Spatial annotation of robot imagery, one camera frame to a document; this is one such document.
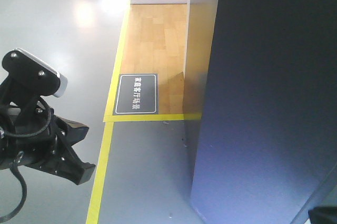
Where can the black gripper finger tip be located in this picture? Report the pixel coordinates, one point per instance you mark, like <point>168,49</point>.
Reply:
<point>323,215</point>

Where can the dark floor label sign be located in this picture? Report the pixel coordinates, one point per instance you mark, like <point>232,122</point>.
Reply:
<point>136,94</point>

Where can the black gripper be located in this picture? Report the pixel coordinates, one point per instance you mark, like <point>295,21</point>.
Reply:
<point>28,128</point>

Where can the grey fridge door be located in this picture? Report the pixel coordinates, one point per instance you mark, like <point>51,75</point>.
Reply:
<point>267,141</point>

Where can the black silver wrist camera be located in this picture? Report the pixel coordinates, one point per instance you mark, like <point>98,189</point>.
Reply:
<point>33,73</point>

